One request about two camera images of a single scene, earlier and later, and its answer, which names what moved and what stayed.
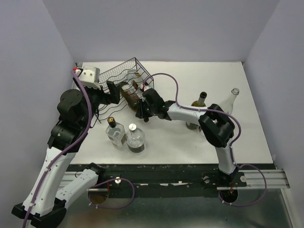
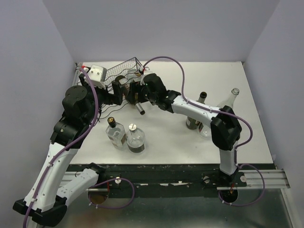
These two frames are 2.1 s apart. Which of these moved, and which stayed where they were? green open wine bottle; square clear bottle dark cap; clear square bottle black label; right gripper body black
Moved: right gripper body black
Stayed: green open wine bottle; square clear bottle dark cap; clear square bottle black label
